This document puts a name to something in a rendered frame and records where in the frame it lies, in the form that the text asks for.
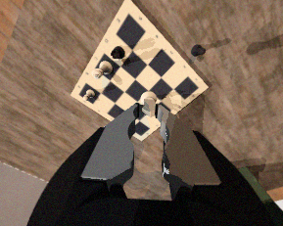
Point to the black and cream chessboard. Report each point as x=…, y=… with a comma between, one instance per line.
x=149, y=63

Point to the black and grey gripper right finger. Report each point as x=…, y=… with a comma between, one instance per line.
x=190, y=160

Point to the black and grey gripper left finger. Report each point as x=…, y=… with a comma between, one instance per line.
x=105, y=158

